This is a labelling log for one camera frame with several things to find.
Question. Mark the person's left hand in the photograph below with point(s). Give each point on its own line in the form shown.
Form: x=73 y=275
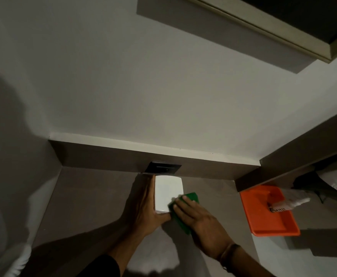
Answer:
x=144 y=212

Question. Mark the person's right hand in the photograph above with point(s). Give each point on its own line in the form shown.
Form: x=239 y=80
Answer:
x=206 y=230

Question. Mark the person's right fingers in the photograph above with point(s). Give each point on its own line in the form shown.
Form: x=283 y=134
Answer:
x=185 y=210

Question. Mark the person's left thumb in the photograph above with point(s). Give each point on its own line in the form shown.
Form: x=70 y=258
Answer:
x=163 y=218

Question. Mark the green cleaning cloth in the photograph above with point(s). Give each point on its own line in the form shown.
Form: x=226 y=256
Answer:
x=192 y=198

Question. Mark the person's left forearm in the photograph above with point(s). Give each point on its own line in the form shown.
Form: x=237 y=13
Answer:
x=122 y=248

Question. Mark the person's right forearm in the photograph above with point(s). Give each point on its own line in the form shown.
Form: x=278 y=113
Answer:
x=249 y=263

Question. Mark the black sleeve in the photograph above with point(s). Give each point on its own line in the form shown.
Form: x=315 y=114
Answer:
x=105 y=266

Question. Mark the orange plastic tray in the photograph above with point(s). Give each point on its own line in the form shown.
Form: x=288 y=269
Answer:
x=265 y=222

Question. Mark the brown wooden ledge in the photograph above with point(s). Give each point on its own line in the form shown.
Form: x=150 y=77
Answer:
x=113 y=154

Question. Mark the white tube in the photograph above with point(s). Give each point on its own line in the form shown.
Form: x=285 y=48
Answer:
x=289 y=203

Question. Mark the black paper roll holder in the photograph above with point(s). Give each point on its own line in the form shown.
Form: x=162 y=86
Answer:
x=306 y=181

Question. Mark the brown wooden shelf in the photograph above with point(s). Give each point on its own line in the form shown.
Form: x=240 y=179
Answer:
x=301 y=152

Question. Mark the beige framed mirror cabinet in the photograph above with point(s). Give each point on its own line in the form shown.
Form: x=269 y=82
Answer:
x=286 y=17

